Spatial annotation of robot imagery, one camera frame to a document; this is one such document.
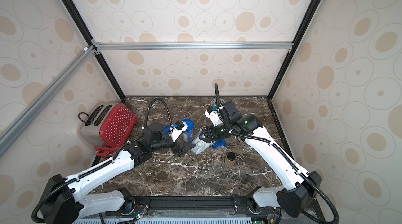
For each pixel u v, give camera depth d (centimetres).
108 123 85
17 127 53
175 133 65
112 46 93
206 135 62
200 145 70
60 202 38
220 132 61
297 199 37
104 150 92
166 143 64
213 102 113
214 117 65
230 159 79
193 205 75
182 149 66
